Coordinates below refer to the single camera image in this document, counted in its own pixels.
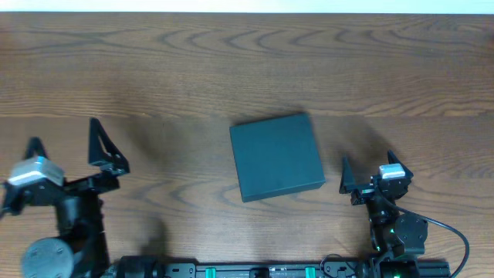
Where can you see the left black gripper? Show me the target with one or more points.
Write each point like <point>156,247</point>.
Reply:
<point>82,184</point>

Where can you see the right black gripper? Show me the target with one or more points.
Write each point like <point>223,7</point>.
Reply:
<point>347,184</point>

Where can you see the black gift box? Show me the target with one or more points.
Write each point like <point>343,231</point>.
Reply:
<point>278,156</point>

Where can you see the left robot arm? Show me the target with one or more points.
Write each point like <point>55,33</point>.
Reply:
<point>80,248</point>

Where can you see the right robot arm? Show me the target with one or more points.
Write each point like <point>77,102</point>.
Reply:
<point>398,237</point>

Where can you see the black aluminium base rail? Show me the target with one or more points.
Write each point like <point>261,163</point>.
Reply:
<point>330,267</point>

